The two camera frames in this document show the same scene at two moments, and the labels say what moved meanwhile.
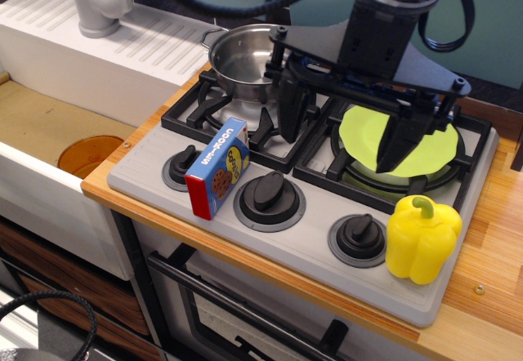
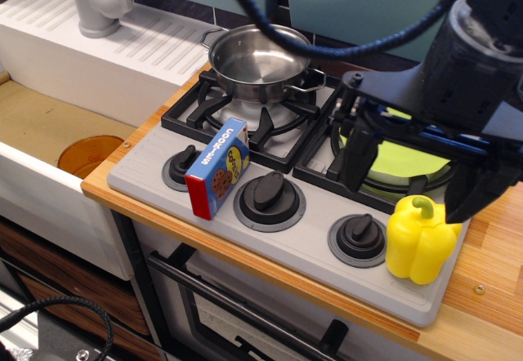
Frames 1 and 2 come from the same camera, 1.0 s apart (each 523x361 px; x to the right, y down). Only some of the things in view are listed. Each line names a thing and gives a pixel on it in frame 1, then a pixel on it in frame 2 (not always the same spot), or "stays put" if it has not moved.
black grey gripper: x=368 y=53 -> x=466 y=95
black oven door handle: x=179 y=266 stays put
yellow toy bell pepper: x=421 y=238 stays put
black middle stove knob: x=269 y=202 stays put
